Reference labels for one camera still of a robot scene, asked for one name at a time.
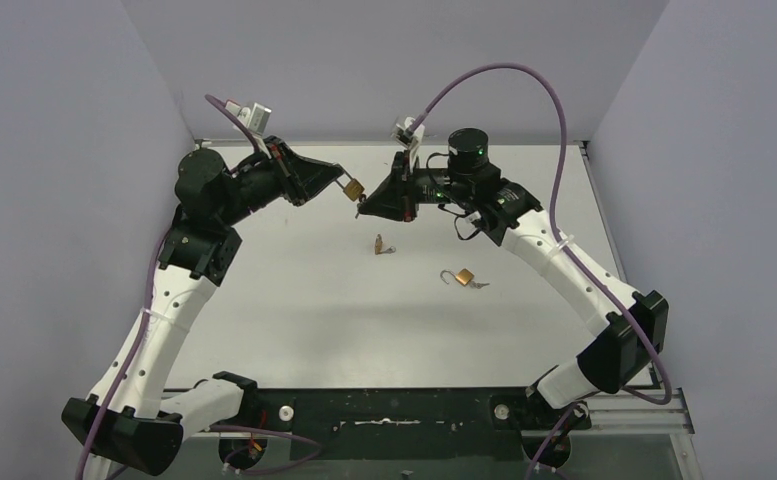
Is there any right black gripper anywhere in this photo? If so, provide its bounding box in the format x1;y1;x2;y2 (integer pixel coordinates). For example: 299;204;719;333
359;150;470;224

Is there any brass padlock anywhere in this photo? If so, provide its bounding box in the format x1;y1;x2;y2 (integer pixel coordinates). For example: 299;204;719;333
335;174;367;203
374;234;396;255
439;269;489;289

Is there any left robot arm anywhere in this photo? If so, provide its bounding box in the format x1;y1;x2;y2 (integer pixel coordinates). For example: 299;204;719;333
61;136;345;479

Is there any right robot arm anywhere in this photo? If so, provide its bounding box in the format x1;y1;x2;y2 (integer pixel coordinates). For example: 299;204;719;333
358;126;669;427

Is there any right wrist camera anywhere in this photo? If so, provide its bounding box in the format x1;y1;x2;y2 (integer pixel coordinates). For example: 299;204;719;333
391;116;425;161

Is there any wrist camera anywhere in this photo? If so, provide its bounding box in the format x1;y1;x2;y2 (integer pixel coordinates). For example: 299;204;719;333
391;116;425;161
224;100;272;140

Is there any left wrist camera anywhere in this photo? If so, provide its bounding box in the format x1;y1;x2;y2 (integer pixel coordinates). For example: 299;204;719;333
224;100;272;140

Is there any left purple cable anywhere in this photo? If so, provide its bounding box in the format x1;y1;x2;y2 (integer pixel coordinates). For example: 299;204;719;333
73;93;326;480

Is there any purple cable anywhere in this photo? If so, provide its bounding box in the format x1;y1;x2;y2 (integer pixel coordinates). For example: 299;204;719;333
406;62;674;480
73;93;326;480

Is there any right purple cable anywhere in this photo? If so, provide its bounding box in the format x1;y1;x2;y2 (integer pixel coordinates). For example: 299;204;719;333
406;62;674;480

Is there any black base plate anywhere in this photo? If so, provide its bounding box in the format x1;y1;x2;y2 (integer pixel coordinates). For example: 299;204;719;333
227;387;563;461

